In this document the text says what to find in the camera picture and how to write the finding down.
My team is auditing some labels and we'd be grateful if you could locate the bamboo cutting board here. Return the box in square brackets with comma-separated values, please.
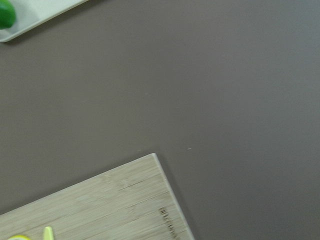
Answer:
[0, 153, 194, 240]

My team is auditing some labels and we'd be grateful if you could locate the yellow plastic knife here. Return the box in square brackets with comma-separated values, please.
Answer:
[42, 226, 55, 240]

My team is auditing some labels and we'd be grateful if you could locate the cream rabbit tray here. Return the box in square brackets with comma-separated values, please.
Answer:
[0, 0, 85, 43]

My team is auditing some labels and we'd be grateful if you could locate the lemon slice stack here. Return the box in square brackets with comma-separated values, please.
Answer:
[8, 235, 31, 240]

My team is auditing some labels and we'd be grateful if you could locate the green lime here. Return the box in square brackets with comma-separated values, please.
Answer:
[0, 0, 16, 30]

